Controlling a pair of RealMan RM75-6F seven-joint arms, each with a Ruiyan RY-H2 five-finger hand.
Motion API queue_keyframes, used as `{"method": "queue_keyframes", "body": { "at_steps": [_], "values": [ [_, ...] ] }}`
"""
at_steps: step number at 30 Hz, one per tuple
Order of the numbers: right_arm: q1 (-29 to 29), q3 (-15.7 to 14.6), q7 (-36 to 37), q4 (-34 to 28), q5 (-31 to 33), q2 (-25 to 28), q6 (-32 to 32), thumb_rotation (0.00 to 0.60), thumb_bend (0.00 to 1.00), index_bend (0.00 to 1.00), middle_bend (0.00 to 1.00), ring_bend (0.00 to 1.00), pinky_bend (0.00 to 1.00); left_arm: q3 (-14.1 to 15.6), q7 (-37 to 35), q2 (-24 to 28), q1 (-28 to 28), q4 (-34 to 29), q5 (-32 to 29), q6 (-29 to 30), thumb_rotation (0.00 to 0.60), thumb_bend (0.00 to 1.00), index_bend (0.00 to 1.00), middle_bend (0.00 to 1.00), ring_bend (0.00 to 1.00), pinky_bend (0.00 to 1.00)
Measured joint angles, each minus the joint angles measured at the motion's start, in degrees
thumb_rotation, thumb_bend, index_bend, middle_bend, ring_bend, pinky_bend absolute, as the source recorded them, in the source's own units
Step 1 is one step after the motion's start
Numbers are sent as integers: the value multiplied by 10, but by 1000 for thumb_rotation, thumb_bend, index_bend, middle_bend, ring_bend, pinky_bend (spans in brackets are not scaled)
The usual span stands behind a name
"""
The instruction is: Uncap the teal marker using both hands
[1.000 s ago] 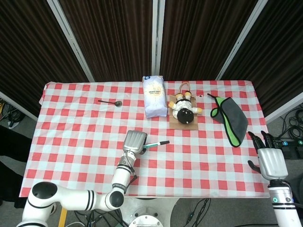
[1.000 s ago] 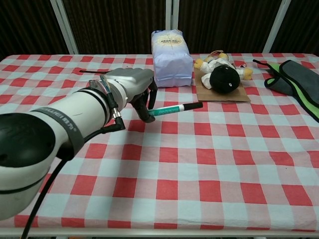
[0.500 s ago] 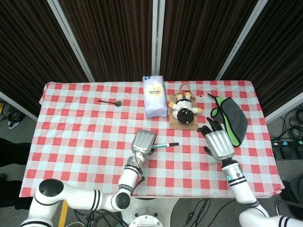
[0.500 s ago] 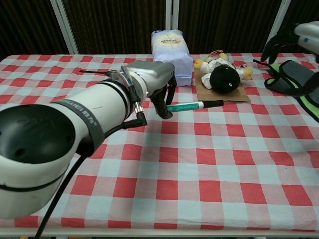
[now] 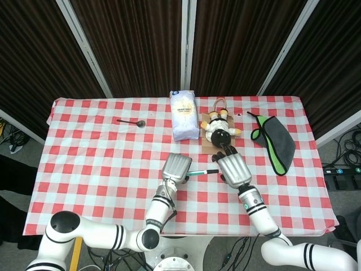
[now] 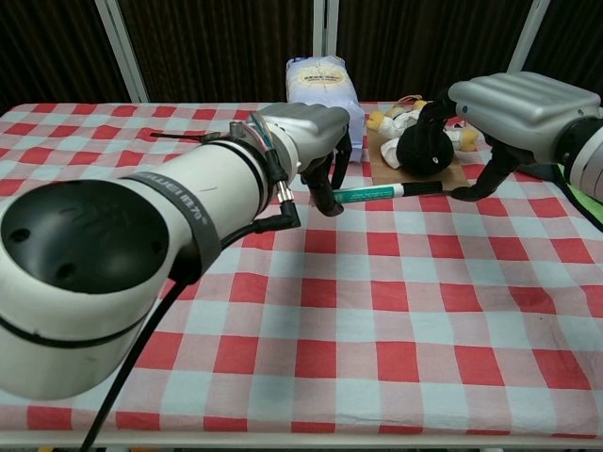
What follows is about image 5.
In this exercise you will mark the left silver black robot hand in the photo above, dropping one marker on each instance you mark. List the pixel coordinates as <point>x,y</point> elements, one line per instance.
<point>176,168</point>

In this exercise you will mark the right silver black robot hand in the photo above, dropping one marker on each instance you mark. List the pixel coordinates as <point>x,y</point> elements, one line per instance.
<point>235,170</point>

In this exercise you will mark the white green marker body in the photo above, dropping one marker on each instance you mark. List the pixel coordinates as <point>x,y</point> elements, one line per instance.
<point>197,172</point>

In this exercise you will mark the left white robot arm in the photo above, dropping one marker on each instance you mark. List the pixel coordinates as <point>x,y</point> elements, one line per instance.
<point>98,234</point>

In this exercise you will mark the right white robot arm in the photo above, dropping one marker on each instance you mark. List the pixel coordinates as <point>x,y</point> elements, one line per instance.
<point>268,220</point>

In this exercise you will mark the brown paper bag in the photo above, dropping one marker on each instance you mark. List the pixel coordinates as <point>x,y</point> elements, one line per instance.
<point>207,148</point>

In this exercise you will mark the plush doll black head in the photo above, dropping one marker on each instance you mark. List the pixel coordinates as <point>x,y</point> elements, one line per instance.
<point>217,127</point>

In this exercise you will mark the white paper food bag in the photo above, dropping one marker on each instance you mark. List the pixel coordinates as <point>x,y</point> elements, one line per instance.
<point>184,118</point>

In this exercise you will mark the grey green cloth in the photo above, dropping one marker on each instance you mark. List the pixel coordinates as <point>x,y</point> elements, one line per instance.
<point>279,138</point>

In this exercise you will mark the dark metal spoon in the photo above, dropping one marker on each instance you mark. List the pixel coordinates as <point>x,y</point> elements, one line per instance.
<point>139,123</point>

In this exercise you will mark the red white checkered tablecloth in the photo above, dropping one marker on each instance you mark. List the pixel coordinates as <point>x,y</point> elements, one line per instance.
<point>98,175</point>

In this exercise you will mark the black power strip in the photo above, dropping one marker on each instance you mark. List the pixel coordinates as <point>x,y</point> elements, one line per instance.
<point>341,170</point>

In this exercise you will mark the yellow floor tape strip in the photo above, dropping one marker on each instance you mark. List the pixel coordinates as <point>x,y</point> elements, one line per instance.
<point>75,257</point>

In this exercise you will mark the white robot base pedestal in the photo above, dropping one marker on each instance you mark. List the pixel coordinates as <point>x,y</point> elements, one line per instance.
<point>180,254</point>

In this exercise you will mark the brown partition panel grey frame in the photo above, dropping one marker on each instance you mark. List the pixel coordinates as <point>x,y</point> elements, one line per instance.
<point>34,56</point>
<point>239,42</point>
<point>330,70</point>
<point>135,45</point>

